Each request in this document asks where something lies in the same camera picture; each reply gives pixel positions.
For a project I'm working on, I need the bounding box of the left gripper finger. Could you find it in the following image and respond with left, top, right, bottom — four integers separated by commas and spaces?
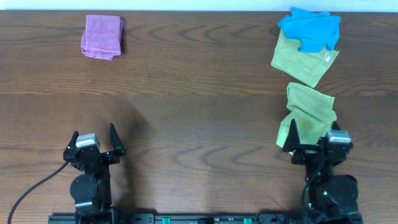
67, 131, 79, 152
109, 123, 126, 156

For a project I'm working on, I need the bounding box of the purple microfiber cloth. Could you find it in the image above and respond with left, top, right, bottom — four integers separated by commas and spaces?
81, 15, 123, 52

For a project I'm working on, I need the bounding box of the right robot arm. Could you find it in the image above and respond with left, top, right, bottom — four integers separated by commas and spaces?
282, 120, 363, 223

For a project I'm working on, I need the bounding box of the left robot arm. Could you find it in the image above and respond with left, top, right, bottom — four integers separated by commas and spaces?
63, 124, 126, 223

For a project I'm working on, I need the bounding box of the crumpled green cloth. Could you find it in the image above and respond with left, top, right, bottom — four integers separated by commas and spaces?
276, 82, 337, 147

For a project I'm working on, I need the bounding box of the flat green cloth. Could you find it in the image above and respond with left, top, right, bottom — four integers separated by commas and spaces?
271, 30, 339, 88

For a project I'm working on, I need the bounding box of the folded purple cloth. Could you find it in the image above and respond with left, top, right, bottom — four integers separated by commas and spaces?
82, 50, 121, 60

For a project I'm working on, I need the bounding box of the blue microfiber cloth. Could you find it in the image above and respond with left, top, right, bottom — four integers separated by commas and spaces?
278, 7, 341, 53

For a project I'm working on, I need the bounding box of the left black cable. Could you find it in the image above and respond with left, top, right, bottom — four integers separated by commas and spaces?
6, 159, 72, 224

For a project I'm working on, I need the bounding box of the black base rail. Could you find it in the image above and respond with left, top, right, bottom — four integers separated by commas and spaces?
47, 213, 363, 224

